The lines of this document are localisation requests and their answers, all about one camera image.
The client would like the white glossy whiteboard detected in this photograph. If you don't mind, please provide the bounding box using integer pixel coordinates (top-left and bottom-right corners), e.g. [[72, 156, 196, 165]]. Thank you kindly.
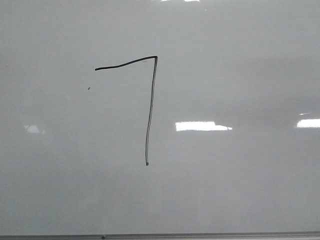
[[0, 0, 320, 235]]

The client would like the grey aluminium whiteboard frame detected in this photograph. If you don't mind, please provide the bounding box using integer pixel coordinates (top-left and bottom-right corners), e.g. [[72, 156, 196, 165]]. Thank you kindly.
[[0, 231, 320, 240]]

